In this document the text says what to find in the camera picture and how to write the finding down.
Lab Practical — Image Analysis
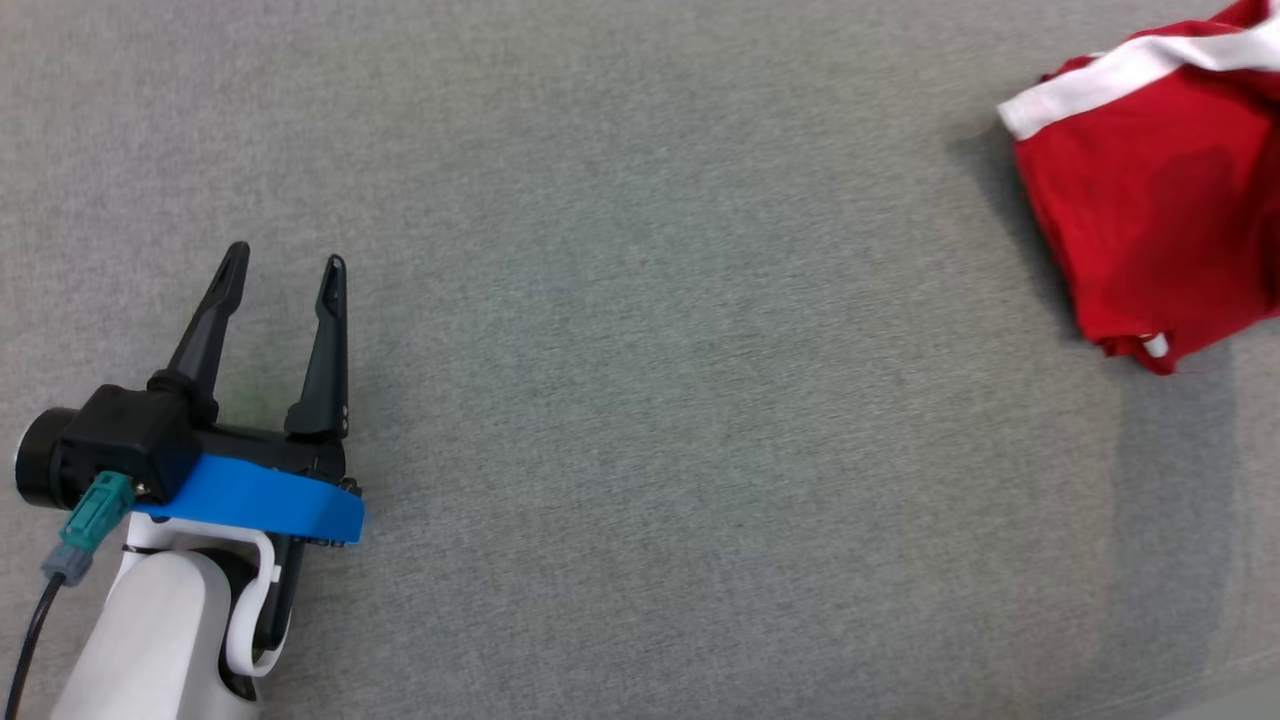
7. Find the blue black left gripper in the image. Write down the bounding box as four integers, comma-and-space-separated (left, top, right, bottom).
133, 241, 366, 547

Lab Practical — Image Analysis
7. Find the red and white shirt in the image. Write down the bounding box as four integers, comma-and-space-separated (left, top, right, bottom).
997, 0, 1280, 377

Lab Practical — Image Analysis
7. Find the left camera cable teal plug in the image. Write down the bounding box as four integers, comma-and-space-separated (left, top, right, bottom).
5, 472, 136, 720

